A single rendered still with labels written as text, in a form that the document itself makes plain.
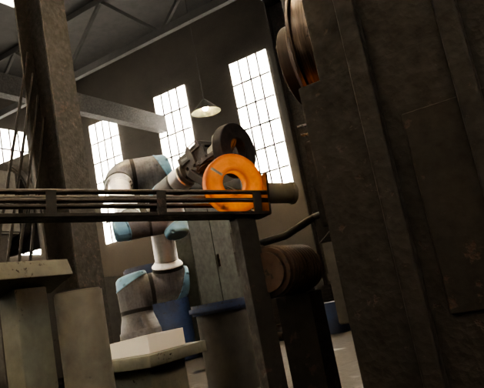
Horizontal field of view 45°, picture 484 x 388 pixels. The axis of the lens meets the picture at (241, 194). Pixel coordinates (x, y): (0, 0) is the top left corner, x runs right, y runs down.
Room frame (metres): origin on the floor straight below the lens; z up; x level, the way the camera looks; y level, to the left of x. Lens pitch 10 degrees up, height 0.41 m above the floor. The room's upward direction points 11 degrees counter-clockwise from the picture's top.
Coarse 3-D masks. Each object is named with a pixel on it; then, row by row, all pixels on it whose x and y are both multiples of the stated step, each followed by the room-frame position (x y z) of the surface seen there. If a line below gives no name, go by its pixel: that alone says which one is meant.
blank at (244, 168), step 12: (228, 156) 1.44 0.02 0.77; (240, 156) 1.45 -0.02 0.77; (216, 168) 1.42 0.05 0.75; (228, 168) 1.43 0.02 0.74; (240, 168) 1.45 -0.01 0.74; (252, 168) 1.46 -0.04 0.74; (204, 180) 1.42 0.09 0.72; (216, 180) 1.42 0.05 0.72; (252, 180) 1.46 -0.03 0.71; (216, 204) 1.42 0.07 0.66; (228, 204) 1.42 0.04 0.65; (240, 204) 1.44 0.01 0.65; (252, 204) 1.45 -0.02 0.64
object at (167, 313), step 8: (152, 264) 5.10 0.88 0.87; (128, 272) 5.19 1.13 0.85; (160, 304) 5.10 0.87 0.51; (168, 304) 5.12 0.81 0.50; (176, 304) 5.16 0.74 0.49; (184, 304) 5.22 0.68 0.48; (160, 312) 5.10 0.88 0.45; (168, 312) 5.12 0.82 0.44; (176, 312) 5.15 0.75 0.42; (184, 312) 5.21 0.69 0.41; (160, 320) 5.10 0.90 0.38; (168, 320) 5.11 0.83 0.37; (176, 320) 5.14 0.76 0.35; (184, 320) 5.19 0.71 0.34; (168, 328) 5.10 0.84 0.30; (184, 328) 5.18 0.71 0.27; (192, 328) 5.27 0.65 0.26; (184, 336) 5.17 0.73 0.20; (192, 336) 5.25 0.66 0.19
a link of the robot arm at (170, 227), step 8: (152, 224) 1.68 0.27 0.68; (160, 224) 1.69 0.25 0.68; (168, 224) 1.70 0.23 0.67; (176, 224) 1.69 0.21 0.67; (184, 224) 1.70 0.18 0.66; (152, 232) 1.70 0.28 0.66; (160, 232) 1.71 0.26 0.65; (168, 232) 1.70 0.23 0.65; (176, 232) 1.70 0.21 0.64; (184, 232) 1.72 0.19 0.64
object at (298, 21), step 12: (288, 0) 1.60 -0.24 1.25; (300, 0) 1.58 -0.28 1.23; (288, 12) 1.58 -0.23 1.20; (300, 12) 1.56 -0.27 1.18; (288, 24) 1.56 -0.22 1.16; (300, 24) 1.55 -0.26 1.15; (288, 36) 1.56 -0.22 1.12; (300, 36) 1.56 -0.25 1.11; (300, 48) 1.56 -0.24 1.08; (300, 60) 1.57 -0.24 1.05; (312, 60) 1.56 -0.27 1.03; (300, 72) 1.58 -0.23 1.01; (312, 72) 1.58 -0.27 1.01
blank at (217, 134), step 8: (224, 128) 1.54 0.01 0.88; (232, 128) 1.57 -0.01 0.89; (240, 128) 1.60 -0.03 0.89; (216, 136) 1.53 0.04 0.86; (224, 136) 1.53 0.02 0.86; (232, 136) 1.56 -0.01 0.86; (240, 136) 1.59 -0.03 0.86; (248, 136) 1.62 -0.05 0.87; (216, 144) 1.53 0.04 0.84; (224, 144) 1.53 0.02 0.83; (240, 144) 1.60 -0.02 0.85; (248, 144) 1.61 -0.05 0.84; (216, 152) 1.53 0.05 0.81; (224, 152) 1.52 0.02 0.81; (240, 152) 1.62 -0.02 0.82; (248, 152) 1.61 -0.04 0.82; (232, 176) 1.58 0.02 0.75
